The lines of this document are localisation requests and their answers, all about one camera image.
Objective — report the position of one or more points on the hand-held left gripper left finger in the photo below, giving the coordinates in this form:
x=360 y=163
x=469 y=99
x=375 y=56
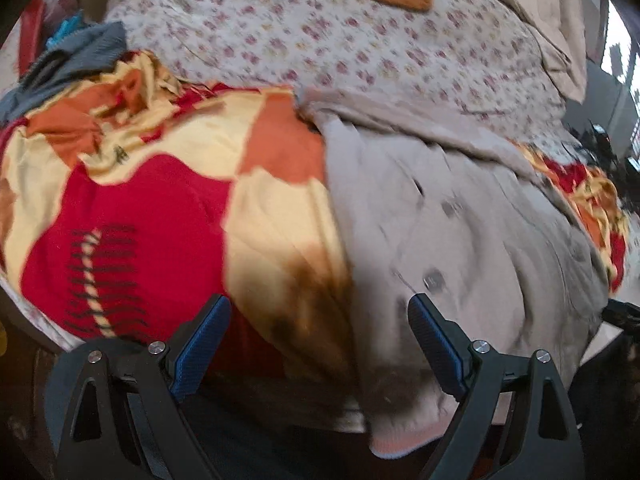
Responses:
x=200 y=345

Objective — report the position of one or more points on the bright window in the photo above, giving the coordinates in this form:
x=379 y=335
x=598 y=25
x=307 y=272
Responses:
x=620 y=55

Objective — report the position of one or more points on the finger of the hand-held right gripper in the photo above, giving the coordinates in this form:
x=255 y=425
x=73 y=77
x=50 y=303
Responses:
x=622 y=312

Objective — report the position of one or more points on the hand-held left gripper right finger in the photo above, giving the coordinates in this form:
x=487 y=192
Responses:
x=440 y=350

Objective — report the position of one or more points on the grey cloth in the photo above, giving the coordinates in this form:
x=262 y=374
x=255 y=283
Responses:
x=75 y=60

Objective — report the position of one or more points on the floral bed sheet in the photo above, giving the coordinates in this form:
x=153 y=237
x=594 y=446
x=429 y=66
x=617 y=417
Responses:
x=300 y=35

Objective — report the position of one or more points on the beige knit cardigan striped cuffs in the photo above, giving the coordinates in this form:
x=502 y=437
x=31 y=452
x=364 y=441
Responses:
x=475 y=260

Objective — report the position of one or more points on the red yellow orange blanket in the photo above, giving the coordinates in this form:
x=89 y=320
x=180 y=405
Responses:
x=150 y=200

